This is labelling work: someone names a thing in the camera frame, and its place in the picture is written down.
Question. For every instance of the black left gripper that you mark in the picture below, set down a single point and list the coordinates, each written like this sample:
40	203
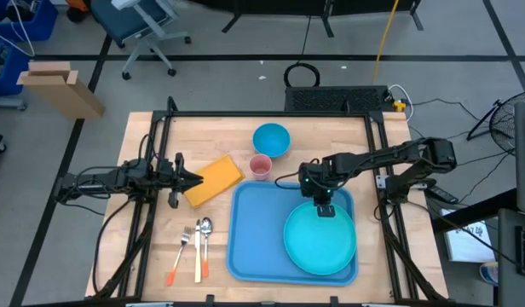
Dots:
164	179

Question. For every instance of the pink cup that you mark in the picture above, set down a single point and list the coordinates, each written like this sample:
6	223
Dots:
260	166

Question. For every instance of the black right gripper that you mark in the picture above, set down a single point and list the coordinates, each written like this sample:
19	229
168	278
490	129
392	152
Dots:
314	181

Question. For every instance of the blue storage bin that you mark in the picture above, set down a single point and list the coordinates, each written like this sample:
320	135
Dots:
15	72
41	25

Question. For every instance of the black aluminium table frame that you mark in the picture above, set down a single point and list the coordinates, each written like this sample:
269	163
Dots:
267	114

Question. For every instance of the orange black object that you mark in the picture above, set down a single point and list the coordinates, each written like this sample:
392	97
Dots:
79	5

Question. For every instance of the black table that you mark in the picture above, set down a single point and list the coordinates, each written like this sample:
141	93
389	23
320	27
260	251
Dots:
352	6

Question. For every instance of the blue plastic tray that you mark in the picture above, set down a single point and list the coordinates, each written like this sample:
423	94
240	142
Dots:
254	230

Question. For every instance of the brown cardboard box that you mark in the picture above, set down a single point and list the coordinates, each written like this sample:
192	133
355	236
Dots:
62	94

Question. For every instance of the dark grey cabinet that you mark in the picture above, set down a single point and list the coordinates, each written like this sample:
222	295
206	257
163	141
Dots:
507	256

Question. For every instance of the black floor fan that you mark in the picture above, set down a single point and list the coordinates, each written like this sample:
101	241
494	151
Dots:
507	119

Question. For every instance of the black remote control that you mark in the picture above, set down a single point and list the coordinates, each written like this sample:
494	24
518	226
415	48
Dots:
442	195

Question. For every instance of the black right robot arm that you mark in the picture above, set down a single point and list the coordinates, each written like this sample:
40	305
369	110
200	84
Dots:
373	160

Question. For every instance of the yellow power plug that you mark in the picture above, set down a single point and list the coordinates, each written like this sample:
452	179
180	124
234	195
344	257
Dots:
399	106

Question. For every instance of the yellow napkin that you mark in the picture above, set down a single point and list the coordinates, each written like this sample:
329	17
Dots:
215	179

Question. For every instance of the teal round plate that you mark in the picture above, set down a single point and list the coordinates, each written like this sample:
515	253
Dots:
320	243

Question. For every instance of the blue grey office chair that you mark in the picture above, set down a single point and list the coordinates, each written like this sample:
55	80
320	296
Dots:
117	17

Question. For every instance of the blue bowl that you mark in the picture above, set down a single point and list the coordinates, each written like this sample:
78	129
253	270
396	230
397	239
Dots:
271	140

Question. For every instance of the white printed paper box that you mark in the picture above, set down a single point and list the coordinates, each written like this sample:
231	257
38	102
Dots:
467	245

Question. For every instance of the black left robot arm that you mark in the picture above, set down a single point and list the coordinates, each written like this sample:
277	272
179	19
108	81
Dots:
100	179

